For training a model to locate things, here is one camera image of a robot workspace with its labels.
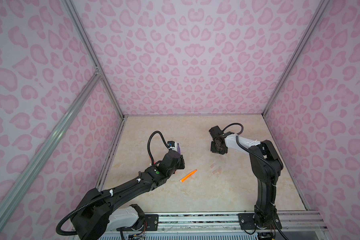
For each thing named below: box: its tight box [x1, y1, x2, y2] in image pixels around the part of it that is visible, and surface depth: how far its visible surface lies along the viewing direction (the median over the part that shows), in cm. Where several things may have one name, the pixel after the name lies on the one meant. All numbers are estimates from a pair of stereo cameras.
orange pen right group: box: [180, 169, 198, 183], surface depth 90 cm
